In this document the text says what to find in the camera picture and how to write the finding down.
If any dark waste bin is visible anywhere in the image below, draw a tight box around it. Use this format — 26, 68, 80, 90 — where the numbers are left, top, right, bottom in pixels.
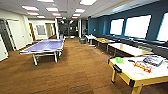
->
78, 37, 87, 45

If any white desk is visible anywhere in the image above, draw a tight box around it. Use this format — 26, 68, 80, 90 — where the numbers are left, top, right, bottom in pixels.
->
84, 34, 98, 47

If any long wooden table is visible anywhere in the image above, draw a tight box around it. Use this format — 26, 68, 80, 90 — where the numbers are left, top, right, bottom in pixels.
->
94, 37, 117, 53

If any green bowl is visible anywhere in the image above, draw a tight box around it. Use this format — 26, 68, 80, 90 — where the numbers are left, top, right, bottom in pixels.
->
114, 56, 125, 64

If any blue ping pong table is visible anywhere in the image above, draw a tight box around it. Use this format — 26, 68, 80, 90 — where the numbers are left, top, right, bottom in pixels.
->
18, 38, 65, 67

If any dark bowl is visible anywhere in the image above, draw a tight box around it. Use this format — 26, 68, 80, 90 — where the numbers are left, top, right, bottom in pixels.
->
127, 59, 136, 64

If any orange game box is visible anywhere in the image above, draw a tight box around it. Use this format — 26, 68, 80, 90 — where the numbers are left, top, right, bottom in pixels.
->
133, 61, 153, 74

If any dark window bench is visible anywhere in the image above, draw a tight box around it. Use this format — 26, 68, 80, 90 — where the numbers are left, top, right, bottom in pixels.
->
99, 33, 168, 59

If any yellow edged white table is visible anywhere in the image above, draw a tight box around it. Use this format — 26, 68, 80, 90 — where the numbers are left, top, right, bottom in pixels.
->
107, 55, 168, 94

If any white hallway door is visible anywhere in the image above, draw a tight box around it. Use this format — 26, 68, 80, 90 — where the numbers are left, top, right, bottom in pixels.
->
6, 19, 27, 51

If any colourful puzzle box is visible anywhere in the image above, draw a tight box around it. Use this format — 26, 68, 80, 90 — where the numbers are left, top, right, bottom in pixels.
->
143, 55, 165, 68

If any grey wall whiteboard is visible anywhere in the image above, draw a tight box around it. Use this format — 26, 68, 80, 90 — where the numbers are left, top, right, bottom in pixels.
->
35, 24, 47, 36

